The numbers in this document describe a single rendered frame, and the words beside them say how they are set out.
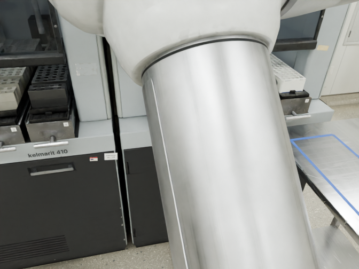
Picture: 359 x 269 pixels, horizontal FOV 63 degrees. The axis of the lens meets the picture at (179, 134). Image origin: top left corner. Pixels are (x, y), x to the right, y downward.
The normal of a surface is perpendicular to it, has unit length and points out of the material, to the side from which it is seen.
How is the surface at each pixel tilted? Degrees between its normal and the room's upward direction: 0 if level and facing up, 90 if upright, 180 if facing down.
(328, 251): 0
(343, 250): 0
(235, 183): 48
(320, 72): 90
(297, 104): 90
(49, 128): 90
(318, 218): 0
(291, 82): 90
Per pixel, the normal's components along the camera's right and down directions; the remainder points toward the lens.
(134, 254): 0.02, -0.82
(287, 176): 0.60, -0.22
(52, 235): 0.22, 0.56
